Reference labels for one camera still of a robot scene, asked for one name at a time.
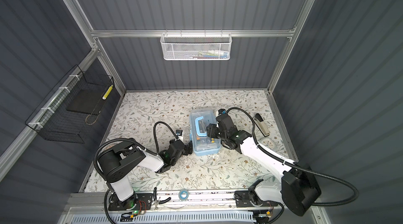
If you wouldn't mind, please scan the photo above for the black wire basket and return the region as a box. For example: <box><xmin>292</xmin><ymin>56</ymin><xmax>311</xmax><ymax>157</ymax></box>
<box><xmin>25</xmin><ymin>65</ymin><xmax>114</xmax><ymax>144</ymax></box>

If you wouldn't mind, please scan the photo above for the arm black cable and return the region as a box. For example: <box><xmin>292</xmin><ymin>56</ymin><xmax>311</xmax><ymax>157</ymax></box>
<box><xmin>225</xmin><ymin>107</ymin><xmax>360</xmax><ymax>207</ymax></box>
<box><xmin>93</xmin><ymin>121</ymin><xmax>180</xmax><ymax>224</ymax></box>

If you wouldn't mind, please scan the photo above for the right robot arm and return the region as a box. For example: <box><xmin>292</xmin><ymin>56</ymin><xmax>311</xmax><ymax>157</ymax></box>
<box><xmin>204</xmin><ymin>113</ymin><xmax>321</xmax><ymax>216</ymax></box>

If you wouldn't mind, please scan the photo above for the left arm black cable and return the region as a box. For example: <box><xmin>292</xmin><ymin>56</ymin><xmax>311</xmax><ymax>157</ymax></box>
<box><xmin>93</xmin><ymin>121</ymin><xmax>180</xmax><ymax>224</ymax></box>

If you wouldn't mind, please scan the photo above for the black stapler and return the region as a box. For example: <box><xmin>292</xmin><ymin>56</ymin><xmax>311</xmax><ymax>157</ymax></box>
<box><xmin>253</xmin><ymin>113</ymin><xmax>270</xmax><ymax>137</ymax></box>

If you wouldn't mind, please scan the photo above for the clear tape roll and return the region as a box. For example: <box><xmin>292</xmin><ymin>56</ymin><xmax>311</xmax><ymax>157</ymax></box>
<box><xmin>258</xmin><ymin>137</ymin><xmax>279</xmax><ymax>152</ymax></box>

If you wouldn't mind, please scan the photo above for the blue plastic tool box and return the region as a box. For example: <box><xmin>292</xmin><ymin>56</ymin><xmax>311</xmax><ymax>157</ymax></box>
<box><xmin>190</xmin><ymin>108</ymin><xmax>221</xmax><ymax>156</ymax></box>

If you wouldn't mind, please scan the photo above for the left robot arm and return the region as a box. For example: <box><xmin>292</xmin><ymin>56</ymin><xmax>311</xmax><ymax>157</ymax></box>
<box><xmin>93</xmin><ymin>138</ymin><xmax>193</xmax><ymax>210</ymax></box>

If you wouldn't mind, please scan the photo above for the blue tape roll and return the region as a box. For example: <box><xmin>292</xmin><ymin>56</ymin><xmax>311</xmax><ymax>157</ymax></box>
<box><xmin>178</xmin><ymin>189</ymin><xmax>189</xmax><ymax>201</ymax></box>

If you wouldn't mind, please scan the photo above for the white wire mesh basket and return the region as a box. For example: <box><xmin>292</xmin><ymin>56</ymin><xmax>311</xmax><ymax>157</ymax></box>
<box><xmin>160</xmin><ymin>33</ymin><xmax>233</xmax><ymax>61</ymax></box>

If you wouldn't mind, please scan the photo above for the yellow marker in basket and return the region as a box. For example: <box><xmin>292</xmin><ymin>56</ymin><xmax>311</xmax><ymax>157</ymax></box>
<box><xmin>102</xmin><ymin>85</ymin><xmax>114</xmax><ymax>100</ymax></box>

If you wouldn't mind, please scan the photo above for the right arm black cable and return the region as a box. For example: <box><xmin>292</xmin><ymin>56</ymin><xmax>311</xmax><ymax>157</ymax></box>
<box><xmin>225</xmin><ymin>107</ymin><xmax>360</xmax><ymax>207</ymax></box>

